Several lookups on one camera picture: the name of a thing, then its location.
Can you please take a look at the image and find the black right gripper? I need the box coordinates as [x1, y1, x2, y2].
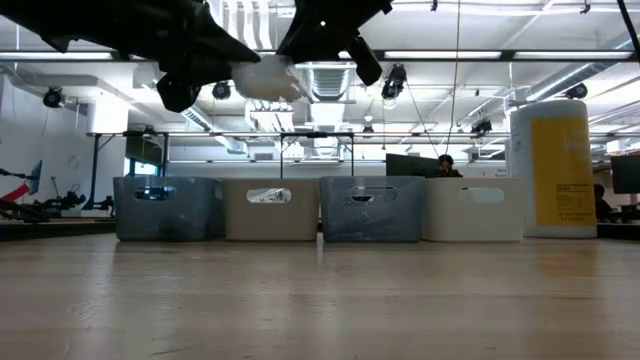
[276, 0, 394, 87]

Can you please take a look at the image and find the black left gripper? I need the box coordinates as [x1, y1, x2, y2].
[119, 0, 261, 114]

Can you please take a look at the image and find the black computer monitor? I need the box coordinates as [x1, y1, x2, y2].
[384, 152, 441, 180]
[609, 153, 640, 196]

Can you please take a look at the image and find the dark grey plastic bin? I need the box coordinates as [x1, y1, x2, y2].
[112, 175, 225, 243]
[319, 175, 426, 244]

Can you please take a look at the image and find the person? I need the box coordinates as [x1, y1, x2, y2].
[592, 182, 621, 224]
[428, 153, 465, 180]

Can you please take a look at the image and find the light grey plastic bin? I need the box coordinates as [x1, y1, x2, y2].
[220, 178, 321, 243]

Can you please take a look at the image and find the white plastic bin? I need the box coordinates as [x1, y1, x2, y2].
[422, 177, 530, 244]

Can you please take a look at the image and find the black background table frame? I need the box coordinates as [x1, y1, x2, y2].
[85, 130, 511, 211]

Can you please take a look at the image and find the black aluminium table frame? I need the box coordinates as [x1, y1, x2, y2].
[0, 0, 640, 63]

